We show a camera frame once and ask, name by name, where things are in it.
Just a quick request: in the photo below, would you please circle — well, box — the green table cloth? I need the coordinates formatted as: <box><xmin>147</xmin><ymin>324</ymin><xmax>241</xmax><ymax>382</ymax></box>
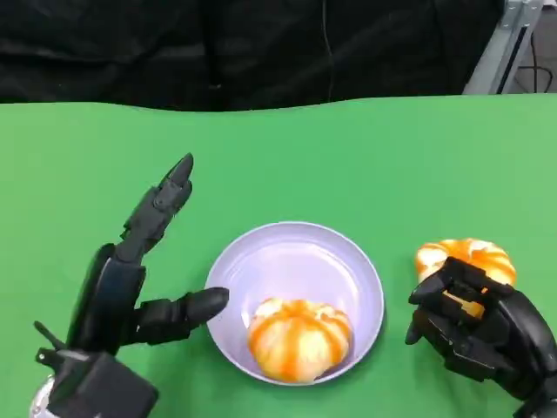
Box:
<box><xmin>0</xmin><ymin>91</ymin><xmax>557</xmax><ymax>418</ymax></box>

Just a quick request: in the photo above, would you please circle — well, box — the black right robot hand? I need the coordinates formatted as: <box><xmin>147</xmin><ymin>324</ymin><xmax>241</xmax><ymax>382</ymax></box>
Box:
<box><xmin>404</xmin><ymin>255</ymin><xmax>557</xmax><ymax>401</ymax></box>

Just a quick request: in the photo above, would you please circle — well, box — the aluminium frame post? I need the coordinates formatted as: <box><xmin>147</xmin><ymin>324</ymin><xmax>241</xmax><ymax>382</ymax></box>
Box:
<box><xmin>461</xmin><ymin>0</ymin><xmax>545</xmax><ymax>95</ymax></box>

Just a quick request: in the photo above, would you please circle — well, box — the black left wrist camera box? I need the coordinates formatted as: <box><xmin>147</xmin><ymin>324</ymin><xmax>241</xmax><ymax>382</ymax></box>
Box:
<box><xmin>33</xmin><ymin>320</ymin><xmax>160</xmax><ymax>418</ymax></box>

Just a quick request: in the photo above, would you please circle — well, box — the orange white toy bread roll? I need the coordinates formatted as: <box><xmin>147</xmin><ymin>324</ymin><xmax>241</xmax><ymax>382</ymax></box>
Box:
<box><xmin>246</xmin><ymin>298</ymin><xmax>354</xmax><ymax>384</ymax></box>
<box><xmin>413</xmin><ymin>237</ymin><xmax>518</xmax><ymax>319</ymax></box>

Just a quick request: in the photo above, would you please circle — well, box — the black floor cable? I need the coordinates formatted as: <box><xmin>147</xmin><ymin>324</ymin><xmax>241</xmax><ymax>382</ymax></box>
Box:
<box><xmin>517</xmin><ymin>25</ymin><xmax>554</xmax><ymax>93</ymax></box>

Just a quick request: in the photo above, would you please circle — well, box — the black backdrop curtain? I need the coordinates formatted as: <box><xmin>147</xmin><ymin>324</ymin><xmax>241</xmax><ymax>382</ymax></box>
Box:
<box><xmin>0</xmin><ymin>0</ymin><xmax>506</xmax><ymax>112</ymax></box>

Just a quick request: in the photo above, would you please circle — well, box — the lilac plate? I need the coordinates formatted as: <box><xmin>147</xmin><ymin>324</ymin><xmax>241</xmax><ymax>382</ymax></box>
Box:
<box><xmin>204</xmin><ymin>220</ymin><xmax>386</xmax><ymax>387</ymax></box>

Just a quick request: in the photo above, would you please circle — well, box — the thin black hanging cable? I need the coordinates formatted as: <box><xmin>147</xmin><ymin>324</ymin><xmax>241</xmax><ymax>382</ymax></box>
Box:
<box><xmin>320</xmin><ymin>0</ymin><xmax>335</xmax><ymax>104</ymax></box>

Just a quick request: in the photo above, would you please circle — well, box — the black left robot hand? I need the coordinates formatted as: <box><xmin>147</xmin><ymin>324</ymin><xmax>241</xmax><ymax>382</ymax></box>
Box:
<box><xmin>64</xmin><ymin>152</ymin><xmax>231</xmax><ymax>356</ymax></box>

